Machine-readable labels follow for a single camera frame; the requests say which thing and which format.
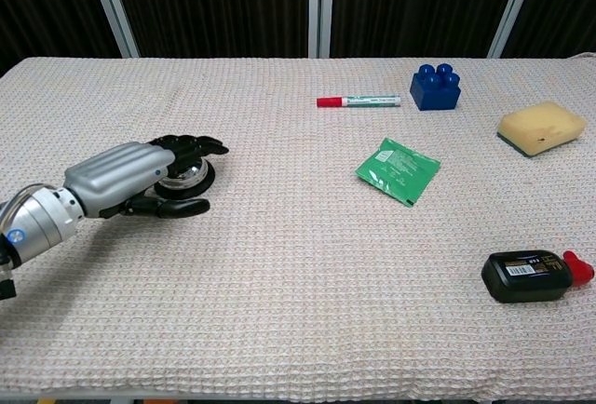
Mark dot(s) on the green foil sachet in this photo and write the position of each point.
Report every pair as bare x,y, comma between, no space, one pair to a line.
399,171

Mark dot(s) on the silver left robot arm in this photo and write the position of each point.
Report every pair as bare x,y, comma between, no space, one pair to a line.
32,222

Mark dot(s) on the beige waffle weave tablecloth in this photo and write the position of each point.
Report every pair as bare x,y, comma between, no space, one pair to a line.
288,259

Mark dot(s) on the grey metal frame post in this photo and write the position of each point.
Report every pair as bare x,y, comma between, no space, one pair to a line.
112,4
321,4
514,4

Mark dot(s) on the black bottle with red cap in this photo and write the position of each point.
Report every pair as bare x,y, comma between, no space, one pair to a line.
526,278

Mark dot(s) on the silver and black left robot hand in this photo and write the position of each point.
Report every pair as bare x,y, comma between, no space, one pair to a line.
121,173

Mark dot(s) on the yellow sponge with green base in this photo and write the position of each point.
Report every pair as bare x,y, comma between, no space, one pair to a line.
540,125

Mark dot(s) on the red capped white marker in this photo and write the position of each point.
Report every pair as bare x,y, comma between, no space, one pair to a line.
368,101

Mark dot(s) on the blue toy building block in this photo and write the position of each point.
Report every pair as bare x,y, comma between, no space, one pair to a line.
434,92

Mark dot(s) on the silver metal call bell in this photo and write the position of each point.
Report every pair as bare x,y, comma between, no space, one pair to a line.
193,178

